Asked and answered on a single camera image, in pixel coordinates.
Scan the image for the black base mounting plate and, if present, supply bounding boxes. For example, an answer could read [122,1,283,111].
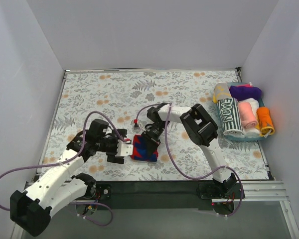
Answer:
[67,181,245,211]

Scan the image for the teal towel tray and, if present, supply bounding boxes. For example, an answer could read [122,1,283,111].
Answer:
[216,83,264,141]

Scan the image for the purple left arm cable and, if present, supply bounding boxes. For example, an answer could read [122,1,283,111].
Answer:
[0,111,131,227]

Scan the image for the red and blue towel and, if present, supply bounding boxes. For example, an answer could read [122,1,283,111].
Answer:
[130,134,158,162]

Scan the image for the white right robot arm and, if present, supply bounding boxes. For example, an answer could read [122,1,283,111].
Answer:
[142,103,243,199]

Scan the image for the white rolled towel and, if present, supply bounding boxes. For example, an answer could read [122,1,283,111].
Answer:
[232,98,259,138]

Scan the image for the grey yellow rolled towel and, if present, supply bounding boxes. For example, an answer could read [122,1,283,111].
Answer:
[213,82,232,104]

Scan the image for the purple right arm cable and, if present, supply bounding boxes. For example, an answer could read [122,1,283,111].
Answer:
[133,103,246,218]

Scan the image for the aluminium frame rail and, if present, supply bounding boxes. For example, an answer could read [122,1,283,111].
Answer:
[10,181,299,239]

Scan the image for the pink panda towel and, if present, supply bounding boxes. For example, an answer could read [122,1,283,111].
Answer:
[238,102,258,129]

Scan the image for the orange rolled towel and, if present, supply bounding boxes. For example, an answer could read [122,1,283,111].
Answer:
[256,107,275,138]

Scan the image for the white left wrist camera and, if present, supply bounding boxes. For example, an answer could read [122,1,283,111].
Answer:
[116,139,134,157]

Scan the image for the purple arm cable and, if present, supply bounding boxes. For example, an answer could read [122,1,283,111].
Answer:
[133,103,246,218]
[0,111,131,227]

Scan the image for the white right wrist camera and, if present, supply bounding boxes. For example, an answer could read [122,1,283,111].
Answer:
[133,119,145,130]

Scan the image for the purple rolled towel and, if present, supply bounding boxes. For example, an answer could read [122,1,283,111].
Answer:
[229,86,262,101]

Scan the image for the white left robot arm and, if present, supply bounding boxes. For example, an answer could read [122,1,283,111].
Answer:
[10,119,133,237]

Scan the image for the striped lemon rolled towel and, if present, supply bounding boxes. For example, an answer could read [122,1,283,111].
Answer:
[217,98,243,136]

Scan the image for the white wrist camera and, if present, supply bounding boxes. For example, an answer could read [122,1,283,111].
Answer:
[133,119,145,130]
[116,139,134,157]

